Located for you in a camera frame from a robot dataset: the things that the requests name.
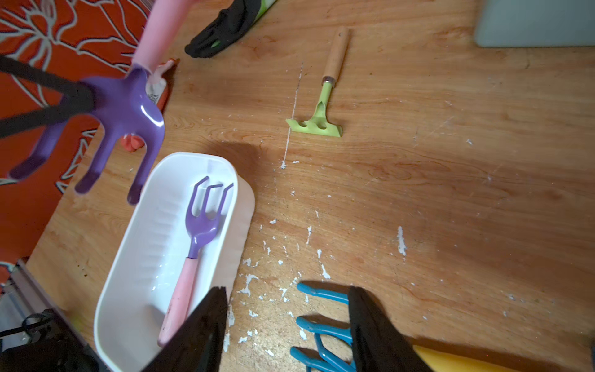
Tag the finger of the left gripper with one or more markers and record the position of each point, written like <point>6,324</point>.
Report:
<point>41,117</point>
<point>73,90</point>

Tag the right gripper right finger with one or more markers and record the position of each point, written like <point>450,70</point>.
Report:
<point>377,344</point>

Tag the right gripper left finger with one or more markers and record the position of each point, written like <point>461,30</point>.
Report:
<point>198,344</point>

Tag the blue rake yellow handle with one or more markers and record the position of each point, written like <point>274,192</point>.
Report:
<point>322,329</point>
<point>437,361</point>

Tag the narrow purple rake pink handle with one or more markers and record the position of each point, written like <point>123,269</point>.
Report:
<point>121,105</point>

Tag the white plastic storage box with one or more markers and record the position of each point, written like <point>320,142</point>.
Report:
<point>141,282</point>

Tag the wide purple fork pink handle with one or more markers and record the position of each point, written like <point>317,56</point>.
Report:
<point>201,230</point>

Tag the green rake wooden handle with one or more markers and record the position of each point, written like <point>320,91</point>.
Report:
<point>319,124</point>

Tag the red white work glove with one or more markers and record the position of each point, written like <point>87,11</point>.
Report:
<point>158,89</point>

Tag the grey lidded plastic toolbox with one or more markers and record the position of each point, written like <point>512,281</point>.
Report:
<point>515,24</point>

